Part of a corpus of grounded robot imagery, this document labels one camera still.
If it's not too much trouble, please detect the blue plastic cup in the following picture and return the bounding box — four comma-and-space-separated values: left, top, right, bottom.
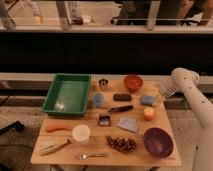
92, 93, 104, 108

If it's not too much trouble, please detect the bunch of dark grapes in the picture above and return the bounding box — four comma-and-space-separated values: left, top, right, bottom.
106, 136, 136, 154

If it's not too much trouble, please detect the white paper cup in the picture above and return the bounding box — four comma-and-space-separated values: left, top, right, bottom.
72, 124, 91, 145

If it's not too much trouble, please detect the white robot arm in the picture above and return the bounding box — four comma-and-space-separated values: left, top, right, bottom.
159, 68, 213, 171

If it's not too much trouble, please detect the blue sponge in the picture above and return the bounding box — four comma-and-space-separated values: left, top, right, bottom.
140, 96, 157, 106

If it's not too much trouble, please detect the black handled tool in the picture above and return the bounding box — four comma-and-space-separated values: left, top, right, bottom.
108, 105, 133, 113

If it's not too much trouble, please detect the purple bowl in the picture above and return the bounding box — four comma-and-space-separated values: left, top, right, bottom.
143, 127, 174, 158

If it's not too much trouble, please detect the black rectangular block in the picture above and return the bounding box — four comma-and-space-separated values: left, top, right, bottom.
113, 93, 132, 101

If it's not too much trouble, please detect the green plastic tray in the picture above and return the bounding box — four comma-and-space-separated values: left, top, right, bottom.
42, 74, 91, 117

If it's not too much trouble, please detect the metal fork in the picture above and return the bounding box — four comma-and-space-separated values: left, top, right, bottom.
79, 153, 109, 160

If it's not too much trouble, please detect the small black box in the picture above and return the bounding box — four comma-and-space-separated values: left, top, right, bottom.
98, 115, 110, 126

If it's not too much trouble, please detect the light blue cloth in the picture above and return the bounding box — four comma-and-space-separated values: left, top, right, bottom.
116, 117, 138, 133

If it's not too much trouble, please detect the orange red bowl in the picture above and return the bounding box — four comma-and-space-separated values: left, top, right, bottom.
124, 75, 143, 93

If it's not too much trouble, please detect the orange round fruit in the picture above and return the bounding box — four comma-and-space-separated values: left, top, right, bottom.
143, 107, 155, 121

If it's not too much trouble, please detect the orange carrot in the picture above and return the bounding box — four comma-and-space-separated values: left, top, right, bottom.
45, 125, 70, 133

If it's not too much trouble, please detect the small metal cup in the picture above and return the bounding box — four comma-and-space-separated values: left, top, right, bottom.
98, 79, 109, 91

